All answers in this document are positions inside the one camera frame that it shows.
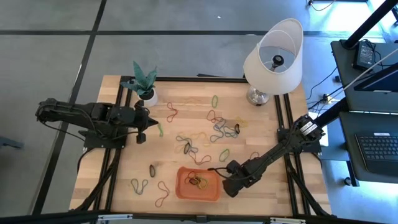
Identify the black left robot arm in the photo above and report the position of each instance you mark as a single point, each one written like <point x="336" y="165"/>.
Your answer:
<point x="93" y="113"/>

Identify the black power adapter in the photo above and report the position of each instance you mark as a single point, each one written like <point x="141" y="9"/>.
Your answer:
<point x="364" y="56"/>

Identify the black diagonal beam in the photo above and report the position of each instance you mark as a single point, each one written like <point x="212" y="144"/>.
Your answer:
<point x="332" y="112"/>
<point x="370" y="25"/>

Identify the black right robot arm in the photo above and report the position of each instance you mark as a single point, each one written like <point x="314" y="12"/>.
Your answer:
<point x="280" y="151"/>

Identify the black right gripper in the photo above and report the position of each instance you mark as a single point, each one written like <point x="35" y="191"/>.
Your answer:
<point x="241" y="179"/>

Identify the potted snake plant white pot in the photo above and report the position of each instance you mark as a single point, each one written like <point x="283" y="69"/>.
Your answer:
<point x="148" y="99"/>

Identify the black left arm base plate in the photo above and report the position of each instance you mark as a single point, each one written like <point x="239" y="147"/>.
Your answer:
<point x="102" y="143"/>

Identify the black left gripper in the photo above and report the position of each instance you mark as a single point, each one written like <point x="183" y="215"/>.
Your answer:
<point x="140" y="121"/>

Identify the blue rubber band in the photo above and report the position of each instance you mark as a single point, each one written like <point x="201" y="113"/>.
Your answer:
<point x="231" y="136"/>
<point x="178" y="137"/>
<point x="133" y="186"/>
<point x="211" y="138"/>

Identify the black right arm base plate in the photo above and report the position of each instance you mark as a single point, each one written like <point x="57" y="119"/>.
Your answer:
<point x="312" y="147"/>

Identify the black frame cross beam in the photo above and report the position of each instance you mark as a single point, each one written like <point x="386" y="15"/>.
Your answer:
<point x="46" y="219"/>

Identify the silver frame bracket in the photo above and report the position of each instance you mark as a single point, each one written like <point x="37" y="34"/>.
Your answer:
<point x="115" y="216"/>
<point x="287" y="221"/>

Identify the black aluminium frame rail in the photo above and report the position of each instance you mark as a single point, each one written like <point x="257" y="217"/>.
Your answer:
<point x="287" y="110"/>
<point x="277" y="112"/>
<point x="127" y="101"/>
<point x="186" y="79"/>
<point x="119" y="95"/>

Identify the green rubber band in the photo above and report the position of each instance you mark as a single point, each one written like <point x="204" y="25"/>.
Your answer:
<point x="220" y="158"/>
<point x="212" y="102"/>
<point x="160" y="130"/>

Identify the power strip with yellow plug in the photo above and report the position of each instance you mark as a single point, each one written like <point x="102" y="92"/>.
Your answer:
<point x="326" y="99"/>

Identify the red rubber band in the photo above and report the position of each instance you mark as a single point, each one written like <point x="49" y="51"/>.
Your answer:
<point x="186" y="179"/>
<point x="176" y="112"/>
<point x="208" y="115"/>
<point x="200" y="163"/>
<point x="252" y="154"/>
<point x="168" y="193"/>

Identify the white shade silver table lamp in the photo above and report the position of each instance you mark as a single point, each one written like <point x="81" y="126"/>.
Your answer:
<point x="273" y="81"/>

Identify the thin white rod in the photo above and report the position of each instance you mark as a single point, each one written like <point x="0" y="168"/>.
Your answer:
<point x="367" y="72"/>

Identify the black diagonal frame strut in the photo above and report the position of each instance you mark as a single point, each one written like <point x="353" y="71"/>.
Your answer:
<point x="312" y="194"/>
<point x="90" y="190"/>

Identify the black caster wheel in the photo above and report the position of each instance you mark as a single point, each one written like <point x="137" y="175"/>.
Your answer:
<point x="347" y="181"/>

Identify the white paper sheet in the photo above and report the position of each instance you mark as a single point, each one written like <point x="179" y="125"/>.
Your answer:
<point x="325" y="141"/>

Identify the grey floor object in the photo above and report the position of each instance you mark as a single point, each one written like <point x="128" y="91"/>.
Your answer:
<point x="9" y="143"/>

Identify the black laptop keyboard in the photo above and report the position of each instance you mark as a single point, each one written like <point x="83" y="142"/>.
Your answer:
<point x="379" y="149"/>

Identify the orange plastic bin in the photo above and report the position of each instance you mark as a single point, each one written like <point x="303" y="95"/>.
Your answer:
<point x="186" y="194"/>

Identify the black desk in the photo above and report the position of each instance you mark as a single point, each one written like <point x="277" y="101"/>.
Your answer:
<point x="345" y="77"/>
<point x="349" y="149"/>

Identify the yellow rubber band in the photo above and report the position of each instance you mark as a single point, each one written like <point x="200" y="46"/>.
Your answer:
<point x="203" y="134"/>
<point x="178" y="149"/>
<point x="192" y="101"/>
<point x="243" y="122"/>
<point x="205" y="185"/>

